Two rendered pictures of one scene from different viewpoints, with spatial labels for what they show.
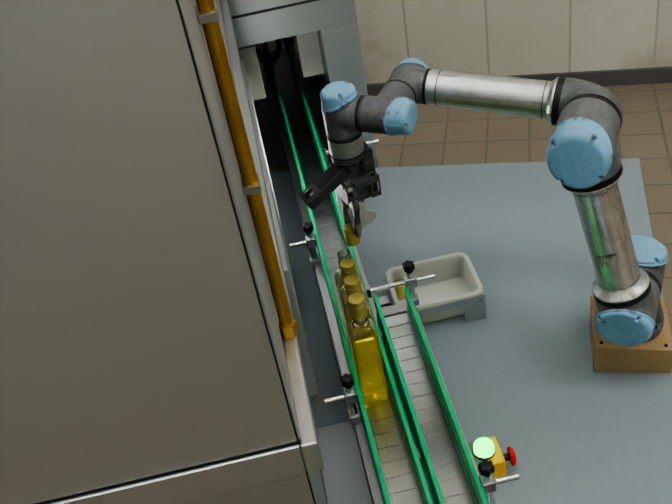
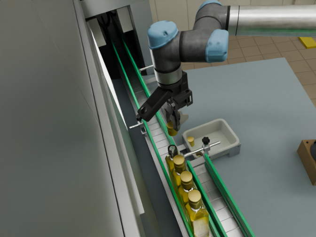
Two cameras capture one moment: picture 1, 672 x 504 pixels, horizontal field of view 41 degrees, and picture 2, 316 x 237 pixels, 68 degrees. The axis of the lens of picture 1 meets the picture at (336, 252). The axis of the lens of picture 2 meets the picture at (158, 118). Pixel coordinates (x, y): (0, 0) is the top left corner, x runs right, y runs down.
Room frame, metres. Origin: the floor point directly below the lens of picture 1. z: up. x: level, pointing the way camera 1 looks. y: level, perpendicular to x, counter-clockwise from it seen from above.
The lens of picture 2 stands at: (1.10, 0.04, 1.75)
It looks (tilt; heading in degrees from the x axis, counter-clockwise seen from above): 47 degrees down; 355
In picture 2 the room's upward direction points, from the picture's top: 14 degrees counter-clockwise
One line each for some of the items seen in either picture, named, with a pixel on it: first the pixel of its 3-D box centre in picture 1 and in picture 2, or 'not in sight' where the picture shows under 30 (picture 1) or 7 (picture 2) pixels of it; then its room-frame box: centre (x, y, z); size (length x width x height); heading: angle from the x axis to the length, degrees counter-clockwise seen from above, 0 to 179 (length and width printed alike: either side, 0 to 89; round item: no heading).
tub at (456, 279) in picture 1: (434, 292); (209, 142); (1.73, -0.23, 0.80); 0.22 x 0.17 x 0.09; 93
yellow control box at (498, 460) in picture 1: (486, 462); not in sight; (1.18, -0.23, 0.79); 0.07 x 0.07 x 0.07; 3
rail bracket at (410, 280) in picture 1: (401, 285); (200, 150); (1.61, -0.14, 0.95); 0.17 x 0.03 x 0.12; 93
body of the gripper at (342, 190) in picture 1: (354, 173); (173, 91); (1.63, -0.07, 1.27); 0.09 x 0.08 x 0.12; 109
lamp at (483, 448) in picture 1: (483, 447); not in sight; (1.18, -0.22, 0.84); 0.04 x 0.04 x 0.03
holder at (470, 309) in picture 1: (424, 297); (204, 146); (1.72, -0.20, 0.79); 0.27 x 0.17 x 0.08; 93
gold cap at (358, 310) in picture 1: (357, 305); (194, 199); (1.35, -0.02, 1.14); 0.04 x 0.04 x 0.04
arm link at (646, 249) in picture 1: (636, 269); not in sight; (1.45, -0.64, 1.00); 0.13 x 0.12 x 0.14; 151
